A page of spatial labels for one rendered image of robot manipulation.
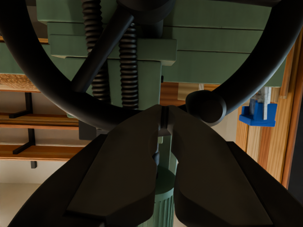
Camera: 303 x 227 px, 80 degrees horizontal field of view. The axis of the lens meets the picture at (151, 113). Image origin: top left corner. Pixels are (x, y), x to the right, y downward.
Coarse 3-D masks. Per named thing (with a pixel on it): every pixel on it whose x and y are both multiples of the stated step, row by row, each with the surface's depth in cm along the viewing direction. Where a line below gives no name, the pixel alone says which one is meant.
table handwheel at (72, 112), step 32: (0, 0) 16; (128, 0) 15; (160, 0) 15; (224, 0) 16; (256, 0) 16; (288, 0) 15; (0, 32) 17; (32, 32) 18; (160, 32) 30; (288, 32) 15; (32, 64) 17; (96, 64) 17; (256, 64) 16; (64, 96) 17; (224, 96) 17
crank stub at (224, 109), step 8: (192, 96) 13; (200, 96) 12; (208, 96) 12; (216, 96) 12; (192, 104) 12; (200, 104) 12; (208, 104) 11; (216, 104) 11; (224, 104) 12; (192, 112) 12; (200, 112) 12; (208, 112) 11; (216, 112) 11; (224, 112) 12; (208, 120) 12; (216, 120) 12
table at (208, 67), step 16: (0, 48) 35; (48, 48) 35; (64, 48) 26; (80, 48) 26; (144, 48) 25; (160, 48) 25; (176, 48) 25; (0, 64) 36; (16, 64) 36; (64, 64) 35; (176, 64) 34; (192, 64) 34; (208, 64) 34; (224, 64) 34; (240, 64) 34; (176, 80) 35; (192, 80) 35; (208, 80) 35; (224, 80) 35; (272, 80) 34
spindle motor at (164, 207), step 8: (160, 168) 62; (160, 176) 57; (168, 176) 57; (160, 184) 53; (168, 184) 53; (160, 192) 50; (168, 192) 51; (160, 200) 50; (168, 200) 52; (160, 208) 50; (168, 208) 52; (152, 216) 51; (160, 216) 51; (168, 216) 53; (144, 224) 51; (152, 224) 51; (160, 224) 52; (168, 224) 55
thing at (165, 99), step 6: (162, 84) 42; (168, 84) 42; (174, 84) 42; (162, 90) 42; (168, 90) 42; (174, 90) 42; (162, 96) 43; (168, 96) 43; (174, 96) 43; (162, 102) 43; (168, 102) 43; (174, 102) 43; (180, 102) 43
